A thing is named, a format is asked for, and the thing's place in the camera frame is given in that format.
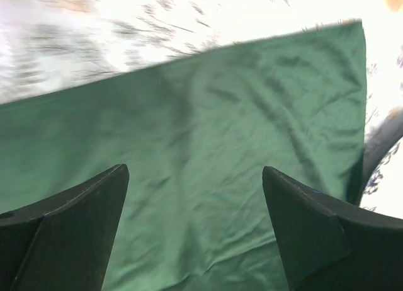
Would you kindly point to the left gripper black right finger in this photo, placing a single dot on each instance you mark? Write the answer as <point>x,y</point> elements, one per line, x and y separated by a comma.
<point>328,244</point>

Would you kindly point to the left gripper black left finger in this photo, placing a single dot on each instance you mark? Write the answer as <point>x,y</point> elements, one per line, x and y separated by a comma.
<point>64,242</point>

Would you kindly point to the dark green cloth napkin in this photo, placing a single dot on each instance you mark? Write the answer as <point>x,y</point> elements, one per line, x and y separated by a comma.
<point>196,134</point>

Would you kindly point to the blue floral ceramic plate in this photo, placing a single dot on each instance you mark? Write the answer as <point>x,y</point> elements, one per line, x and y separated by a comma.
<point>383,162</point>

